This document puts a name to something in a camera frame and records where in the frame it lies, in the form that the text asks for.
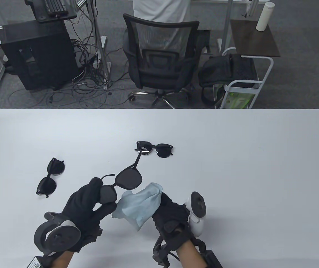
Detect black computer tower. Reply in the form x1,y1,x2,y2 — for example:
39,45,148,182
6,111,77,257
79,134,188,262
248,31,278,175
0,20,77,91

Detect person's right forearm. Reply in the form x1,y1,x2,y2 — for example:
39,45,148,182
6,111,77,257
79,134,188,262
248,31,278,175
175,240,205,268

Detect person's left hand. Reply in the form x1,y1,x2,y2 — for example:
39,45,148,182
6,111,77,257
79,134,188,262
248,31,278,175
61,177,118,253

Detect light blue cleaning cloth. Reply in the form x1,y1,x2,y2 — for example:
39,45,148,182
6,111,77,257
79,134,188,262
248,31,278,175
111,183,164,231

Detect person's left forearm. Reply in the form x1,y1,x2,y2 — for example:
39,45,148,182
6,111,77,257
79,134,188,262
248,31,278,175
52,251,75,268

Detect black keyboard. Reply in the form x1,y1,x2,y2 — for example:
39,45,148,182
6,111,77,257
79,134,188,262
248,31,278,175
44,0,68,14

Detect black backpack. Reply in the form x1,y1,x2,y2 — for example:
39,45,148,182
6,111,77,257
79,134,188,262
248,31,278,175
198,54,258,106

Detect grey and white controller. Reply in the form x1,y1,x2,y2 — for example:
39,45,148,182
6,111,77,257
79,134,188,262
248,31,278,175
34,212,81,256
186,192,207,238

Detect white metal desk frame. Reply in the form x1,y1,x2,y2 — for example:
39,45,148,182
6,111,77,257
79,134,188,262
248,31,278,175
217,0,260,55

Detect black mesh office chair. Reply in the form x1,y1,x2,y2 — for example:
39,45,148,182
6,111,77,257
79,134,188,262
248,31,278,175
123,13,212,109

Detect white desk leg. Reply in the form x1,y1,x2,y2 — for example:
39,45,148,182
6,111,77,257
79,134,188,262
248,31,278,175
87,0,112,90

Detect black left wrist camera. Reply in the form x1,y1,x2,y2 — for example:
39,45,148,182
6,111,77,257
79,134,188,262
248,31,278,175
84,227,104,244

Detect white cylindrical bottle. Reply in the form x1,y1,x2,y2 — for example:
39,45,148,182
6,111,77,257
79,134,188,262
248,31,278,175
256,1,275,32

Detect black keyboard tray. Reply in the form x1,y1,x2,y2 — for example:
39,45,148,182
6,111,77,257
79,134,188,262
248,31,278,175
25,0,77,23

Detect person's right hand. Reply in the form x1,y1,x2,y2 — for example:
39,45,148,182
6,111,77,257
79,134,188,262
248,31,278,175
152,192,191,247

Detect dark brown side table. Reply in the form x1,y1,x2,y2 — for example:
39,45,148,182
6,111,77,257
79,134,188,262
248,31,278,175
229,19,281,58

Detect tangle of black cables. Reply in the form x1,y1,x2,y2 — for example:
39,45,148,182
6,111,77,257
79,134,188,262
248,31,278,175
9,0,129,108

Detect black sunglasses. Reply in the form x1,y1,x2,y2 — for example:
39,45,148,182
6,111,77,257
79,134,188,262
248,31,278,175
36,158,65,198
134,141,175,159
100,147,144,204

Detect green packet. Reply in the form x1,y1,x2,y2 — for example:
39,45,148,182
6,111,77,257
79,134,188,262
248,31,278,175
226,92,256,109

